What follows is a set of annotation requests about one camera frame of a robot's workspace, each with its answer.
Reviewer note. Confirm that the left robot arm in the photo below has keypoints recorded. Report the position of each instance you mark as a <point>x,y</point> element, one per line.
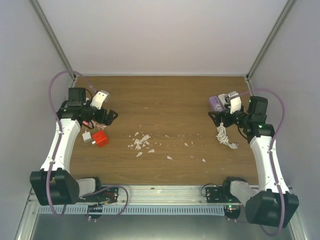
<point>53,184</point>

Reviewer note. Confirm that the purple plug adapter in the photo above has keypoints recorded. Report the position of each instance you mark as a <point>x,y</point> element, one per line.
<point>215,104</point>

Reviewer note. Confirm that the white USB charger plug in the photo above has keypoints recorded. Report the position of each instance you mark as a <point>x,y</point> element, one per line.
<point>87,137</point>

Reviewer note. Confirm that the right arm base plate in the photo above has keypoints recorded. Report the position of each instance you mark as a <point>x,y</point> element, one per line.
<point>217,194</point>

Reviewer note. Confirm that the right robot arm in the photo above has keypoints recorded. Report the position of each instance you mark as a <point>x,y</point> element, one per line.
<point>271,204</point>

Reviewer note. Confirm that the white power strip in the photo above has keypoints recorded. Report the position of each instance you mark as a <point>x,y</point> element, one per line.
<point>222,96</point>

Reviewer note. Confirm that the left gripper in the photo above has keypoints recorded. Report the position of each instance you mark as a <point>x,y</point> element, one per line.
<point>109,120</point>

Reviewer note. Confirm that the slotted cable duct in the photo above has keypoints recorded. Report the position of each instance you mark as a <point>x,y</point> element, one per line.
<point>197,210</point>

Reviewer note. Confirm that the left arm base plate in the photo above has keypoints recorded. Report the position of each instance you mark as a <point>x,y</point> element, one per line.
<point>108,196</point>

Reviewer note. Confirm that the red plug block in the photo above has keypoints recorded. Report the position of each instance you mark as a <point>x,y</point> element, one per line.
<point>100,139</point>

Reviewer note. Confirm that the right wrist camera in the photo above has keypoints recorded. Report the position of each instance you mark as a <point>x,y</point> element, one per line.
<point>233,102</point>

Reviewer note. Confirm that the aluminium rail frame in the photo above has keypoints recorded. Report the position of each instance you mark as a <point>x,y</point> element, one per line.
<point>159,195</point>

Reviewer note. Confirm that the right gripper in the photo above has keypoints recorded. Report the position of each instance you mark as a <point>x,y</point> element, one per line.
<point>218,115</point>

